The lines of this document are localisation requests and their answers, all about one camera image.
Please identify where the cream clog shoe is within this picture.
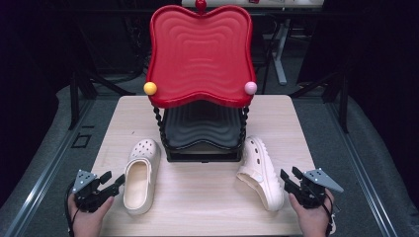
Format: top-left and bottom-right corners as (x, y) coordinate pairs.
(123, 137), (162, 216)
(235, 135), (286, 212)

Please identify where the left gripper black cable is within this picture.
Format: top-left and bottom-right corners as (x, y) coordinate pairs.
(64, 182), (81, 237)

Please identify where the person's left hand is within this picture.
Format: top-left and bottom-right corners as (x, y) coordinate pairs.
(67, 194), (116, 237)

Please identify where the red and black shoe rack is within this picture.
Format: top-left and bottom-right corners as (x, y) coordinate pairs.
(142, 0), (259, 164)

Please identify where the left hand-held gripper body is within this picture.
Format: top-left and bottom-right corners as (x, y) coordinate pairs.
(71, 169), (116, 213)

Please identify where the black metal stand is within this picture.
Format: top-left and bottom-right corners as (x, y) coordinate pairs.
(290, 67), (351, 134)
(67, 67), (136, 131)

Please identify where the person's right hand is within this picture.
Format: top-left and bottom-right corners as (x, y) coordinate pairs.
(289, 190), (336, 237)

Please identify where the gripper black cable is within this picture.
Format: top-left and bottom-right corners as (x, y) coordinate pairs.
(320, 189), (336, 237)
(64, 182), (81, 237)

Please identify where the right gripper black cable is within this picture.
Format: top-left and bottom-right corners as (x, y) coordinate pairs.
(320, 189), (336, 237)

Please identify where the grey metal floor rail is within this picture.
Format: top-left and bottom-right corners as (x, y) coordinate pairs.
(324, 98), (400, 237)
(0, 98), (97, 237)

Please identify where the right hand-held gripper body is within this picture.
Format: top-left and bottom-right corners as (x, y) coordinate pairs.
(293, 168), (345, 210)

